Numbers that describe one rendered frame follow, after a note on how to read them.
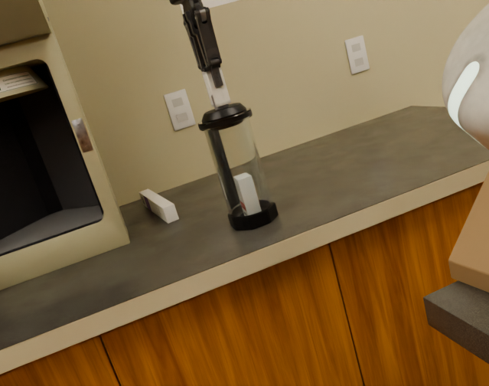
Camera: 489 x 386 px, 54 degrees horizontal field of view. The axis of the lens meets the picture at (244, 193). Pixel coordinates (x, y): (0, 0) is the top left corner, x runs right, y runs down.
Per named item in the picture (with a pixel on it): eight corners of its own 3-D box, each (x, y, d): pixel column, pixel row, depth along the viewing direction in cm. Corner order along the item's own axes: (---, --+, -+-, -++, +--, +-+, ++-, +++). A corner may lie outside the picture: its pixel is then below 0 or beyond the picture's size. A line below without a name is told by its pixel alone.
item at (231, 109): (200, 131, 98) (190, 99, 96) (242, 118, 100) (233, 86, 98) (210, 134, 89) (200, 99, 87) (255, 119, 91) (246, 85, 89)
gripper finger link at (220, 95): (220, 67, 91) (220, 66, 90) (230, 103, 92) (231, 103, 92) (204, 70, 90) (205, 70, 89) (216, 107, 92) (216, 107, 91)
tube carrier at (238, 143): (222, 217, 104) (193, 122, 98) (268, 201, 106) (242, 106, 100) (236, 231, 93) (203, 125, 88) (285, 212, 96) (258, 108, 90)
